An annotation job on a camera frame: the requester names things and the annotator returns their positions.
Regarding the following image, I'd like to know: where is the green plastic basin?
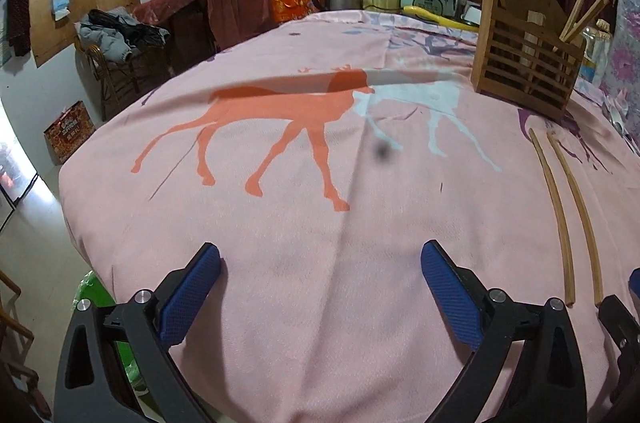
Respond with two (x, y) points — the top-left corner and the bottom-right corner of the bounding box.
(74, 269), (142, 405)

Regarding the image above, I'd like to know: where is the pink floral curtain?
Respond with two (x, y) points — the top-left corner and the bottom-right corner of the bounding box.
(599, 0), (640, 154)

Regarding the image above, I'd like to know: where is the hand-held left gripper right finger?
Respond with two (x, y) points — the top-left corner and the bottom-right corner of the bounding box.
(420, 240), (587, 423)

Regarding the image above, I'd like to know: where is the brown wooden chopstick holder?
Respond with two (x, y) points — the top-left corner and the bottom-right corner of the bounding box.
(470, 0), (587, 124)

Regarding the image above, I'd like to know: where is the clear plastic jug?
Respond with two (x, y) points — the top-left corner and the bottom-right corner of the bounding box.
(575, 20), (612, 87)

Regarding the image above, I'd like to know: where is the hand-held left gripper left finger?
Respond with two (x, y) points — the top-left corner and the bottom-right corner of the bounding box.
(52, 242), (221, 423)

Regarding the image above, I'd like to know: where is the orange red gift bag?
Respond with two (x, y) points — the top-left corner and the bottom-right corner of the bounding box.
(272, 0), (316, 24)

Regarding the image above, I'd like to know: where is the grey jacket pile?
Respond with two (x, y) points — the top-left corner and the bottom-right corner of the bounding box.
(77, 8), (171, 64)

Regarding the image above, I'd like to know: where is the light wooden chopstick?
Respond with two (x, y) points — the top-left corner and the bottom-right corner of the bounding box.
(557, 0), (586, 44)

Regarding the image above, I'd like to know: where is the red cardboard box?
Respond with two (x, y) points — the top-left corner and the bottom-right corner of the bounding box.
(43, 100), (97, 164)

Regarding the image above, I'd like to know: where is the dark red cloth-covered cabinet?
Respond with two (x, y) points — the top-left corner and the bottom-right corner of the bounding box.
(132, 0), (279, 70)

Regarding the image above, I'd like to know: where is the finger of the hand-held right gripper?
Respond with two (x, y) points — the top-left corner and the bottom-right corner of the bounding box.
(598, 267), (640, 404)

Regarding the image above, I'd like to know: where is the yellow plastic ladle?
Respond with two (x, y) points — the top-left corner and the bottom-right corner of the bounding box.
(403, 5), (482, 30)

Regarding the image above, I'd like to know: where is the wooden chair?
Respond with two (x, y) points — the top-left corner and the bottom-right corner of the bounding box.
(0, 269), (52, 420)

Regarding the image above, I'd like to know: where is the long curved wooden chopstick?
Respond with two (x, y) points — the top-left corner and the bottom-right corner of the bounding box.
(528, 128), (577, 308)
(546, 130), (605, 308)

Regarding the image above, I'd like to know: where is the pink deer-print tablecloth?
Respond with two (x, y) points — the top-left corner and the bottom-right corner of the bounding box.
(59, 8), (640, 423)

